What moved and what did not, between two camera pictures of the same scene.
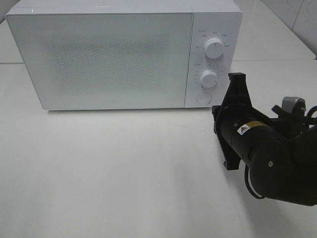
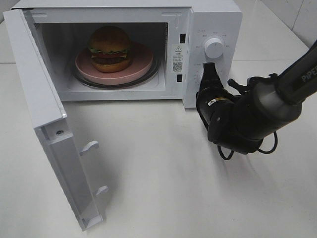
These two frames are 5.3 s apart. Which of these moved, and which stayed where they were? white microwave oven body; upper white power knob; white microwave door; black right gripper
Moved: white microwave door; black right gripper
Stayed: white microwave oven body; upper white power knob
